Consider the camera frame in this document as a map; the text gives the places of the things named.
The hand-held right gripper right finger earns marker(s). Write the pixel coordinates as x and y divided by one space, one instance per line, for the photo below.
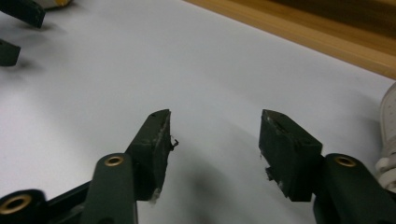
289 155

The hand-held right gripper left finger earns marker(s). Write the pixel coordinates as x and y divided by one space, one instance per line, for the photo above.
152 149

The white sneaker with yellow stripe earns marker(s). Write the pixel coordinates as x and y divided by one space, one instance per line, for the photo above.
54 2
388 140

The white board with wooden frame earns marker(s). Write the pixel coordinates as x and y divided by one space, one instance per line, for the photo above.
155 62

